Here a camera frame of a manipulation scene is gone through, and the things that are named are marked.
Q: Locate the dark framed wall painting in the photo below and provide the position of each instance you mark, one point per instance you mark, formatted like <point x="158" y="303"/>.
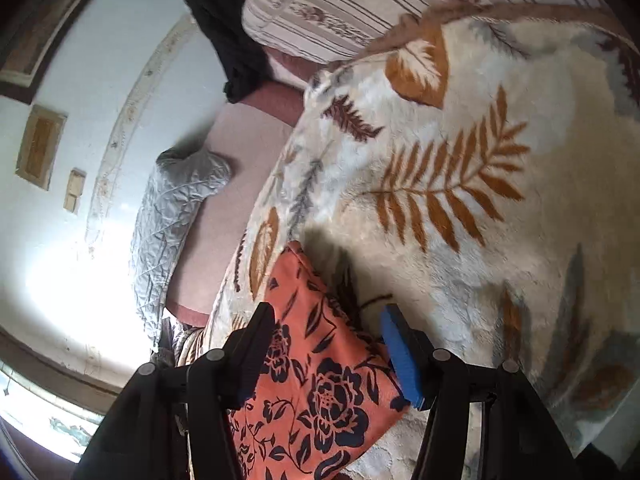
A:
<point x="45" y="35"/>

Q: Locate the stained glass door pane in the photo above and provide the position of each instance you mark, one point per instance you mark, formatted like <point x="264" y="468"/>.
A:
<point x="45" y="420"/>

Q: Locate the orange floral blouse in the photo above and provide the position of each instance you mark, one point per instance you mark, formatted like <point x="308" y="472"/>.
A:
<point x="325" y="385"/>

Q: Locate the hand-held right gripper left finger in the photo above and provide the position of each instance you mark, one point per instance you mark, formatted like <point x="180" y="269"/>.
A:
<point x="252" y="345"/>

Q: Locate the grey quilted pillow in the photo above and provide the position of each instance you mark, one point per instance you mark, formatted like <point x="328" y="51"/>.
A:
<point x="170" y="220"/>

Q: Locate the black garment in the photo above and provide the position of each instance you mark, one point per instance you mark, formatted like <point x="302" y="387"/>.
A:
<point x="230" y="30"/>

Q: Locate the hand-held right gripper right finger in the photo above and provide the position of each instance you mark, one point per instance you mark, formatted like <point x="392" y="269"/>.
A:
<point x="402" y="355"/>

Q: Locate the beige wall switch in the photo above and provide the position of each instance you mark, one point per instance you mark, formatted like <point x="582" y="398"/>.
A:
<point x="77" y="182"/>
<point x="71" y="202"/>

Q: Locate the framed wall plaque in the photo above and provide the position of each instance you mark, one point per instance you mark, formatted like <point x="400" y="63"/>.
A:
<point x="40" y="147"/>

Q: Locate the striped floral sofa cushion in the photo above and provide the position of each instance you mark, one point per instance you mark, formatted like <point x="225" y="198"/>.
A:
<point x="350" y="5"/>

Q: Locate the pink sofa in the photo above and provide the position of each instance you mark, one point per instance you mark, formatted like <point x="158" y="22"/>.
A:
<point x="225" y="220"/>

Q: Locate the leaf print fleece blanket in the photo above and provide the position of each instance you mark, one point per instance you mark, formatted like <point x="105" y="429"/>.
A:
<point x="500" y="210"/>

